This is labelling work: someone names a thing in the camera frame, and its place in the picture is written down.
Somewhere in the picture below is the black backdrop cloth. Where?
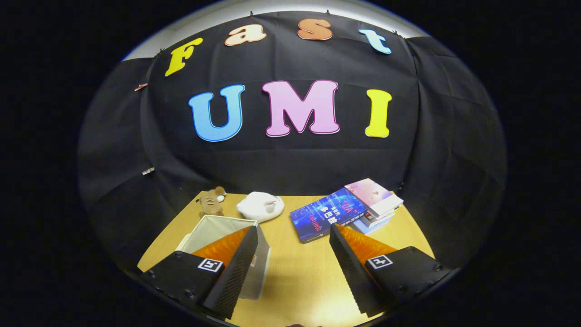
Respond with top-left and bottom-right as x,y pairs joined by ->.
77,11 -> 507,273

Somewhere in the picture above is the pink cover book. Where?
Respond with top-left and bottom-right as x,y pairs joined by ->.
344,178 -> 404,219

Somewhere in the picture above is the brown striped plush toy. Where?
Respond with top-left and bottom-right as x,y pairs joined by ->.
196,186 -> 226,218

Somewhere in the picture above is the grey fabric storage box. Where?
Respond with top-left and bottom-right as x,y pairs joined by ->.
176,215 -> 271,300

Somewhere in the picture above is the white book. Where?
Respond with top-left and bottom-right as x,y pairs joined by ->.
363,207 -> 400,228

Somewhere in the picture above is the white plush toy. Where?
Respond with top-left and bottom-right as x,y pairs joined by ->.
236,191 -> 285,223

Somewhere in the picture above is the dark blue book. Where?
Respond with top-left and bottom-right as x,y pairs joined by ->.
290,188 -> 369,244

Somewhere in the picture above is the light blue book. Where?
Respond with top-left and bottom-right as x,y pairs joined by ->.
352,213 -> 394,235

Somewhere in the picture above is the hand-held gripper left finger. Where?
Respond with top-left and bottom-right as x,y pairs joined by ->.
139,226 -> 259,320

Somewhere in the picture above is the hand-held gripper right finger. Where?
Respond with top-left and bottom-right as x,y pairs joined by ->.
329,223 -> 454,317

